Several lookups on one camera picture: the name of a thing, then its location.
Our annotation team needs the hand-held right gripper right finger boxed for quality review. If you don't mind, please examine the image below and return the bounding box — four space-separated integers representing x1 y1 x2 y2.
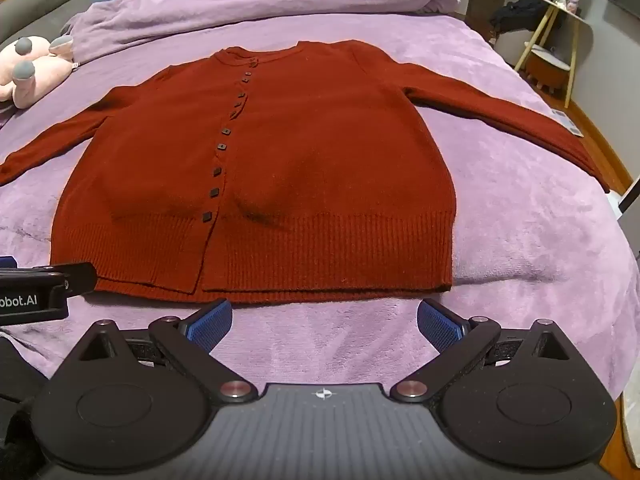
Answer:
390 298 583 405

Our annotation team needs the grey upholstered headboard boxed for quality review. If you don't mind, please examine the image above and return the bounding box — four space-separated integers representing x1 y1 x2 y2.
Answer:
0 0 85 47

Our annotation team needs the side table with yellow legs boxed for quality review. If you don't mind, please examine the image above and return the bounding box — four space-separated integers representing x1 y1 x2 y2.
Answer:
514 0 587 109

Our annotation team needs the orange round stool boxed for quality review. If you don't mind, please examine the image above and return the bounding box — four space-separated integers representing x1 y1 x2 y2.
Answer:
525 44 572 97

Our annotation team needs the dark clothes pile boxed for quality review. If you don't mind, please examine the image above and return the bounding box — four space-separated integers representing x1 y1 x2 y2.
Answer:
489 0 551 36

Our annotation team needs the folded purple fleece blanket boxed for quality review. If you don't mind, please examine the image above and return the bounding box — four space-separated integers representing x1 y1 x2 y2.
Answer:
61 0 462 66

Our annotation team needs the purple fleece bed sheet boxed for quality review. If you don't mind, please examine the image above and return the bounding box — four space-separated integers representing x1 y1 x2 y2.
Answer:
0 9 640 413

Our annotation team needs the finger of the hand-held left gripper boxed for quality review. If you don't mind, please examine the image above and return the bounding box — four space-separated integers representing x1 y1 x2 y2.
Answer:
0 256 97 297

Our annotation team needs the pink plush toy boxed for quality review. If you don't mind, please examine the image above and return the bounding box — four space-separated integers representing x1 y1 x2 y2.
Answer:
0 35 76 110

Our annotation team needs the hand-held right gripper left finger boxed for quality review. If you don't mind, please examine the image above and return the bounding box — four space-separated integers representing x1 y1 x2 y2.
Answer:
65 298 259 405

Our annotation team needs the red knit cardigan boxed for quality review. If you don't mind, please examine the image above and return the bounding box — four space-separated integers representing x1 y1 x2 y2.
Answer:
0 39 612 306

